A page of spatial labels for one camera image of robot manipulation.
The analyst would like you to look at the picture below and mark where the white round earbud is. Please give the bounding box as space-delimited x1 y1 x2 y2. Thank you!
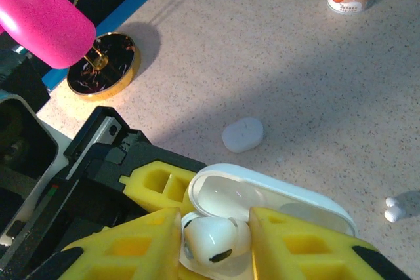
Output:
383 196 406 223

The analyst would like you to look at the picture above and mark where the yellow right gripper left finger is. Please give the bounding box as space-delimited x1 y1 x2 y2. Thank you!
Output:
31 207 183 280

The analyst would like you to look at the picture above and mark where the gold wire glass rack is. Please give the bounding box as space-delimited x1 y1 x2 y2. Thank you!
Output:
37 0 142 102

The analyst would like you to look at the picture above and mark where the pink wine glass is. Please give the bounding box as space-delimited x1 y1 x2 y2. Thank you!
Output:
0 0 97 70

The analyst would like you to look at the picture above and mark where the white oval earbud case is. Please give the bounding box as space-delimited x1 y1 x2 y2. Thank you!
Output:
222 117 264 154

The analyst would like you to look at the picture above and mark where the white stemmed earbud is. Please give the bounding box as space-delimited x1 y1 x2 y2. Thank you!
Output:
181 216 253 266

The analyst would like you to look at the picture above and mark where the white oblong earbud case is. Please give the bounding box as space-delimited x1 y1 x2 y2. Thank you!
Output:
178 163 358 280

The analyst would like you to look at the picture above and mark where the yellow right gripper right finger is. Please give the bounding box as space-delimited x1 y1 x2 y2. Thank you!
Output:
248 206 416 280

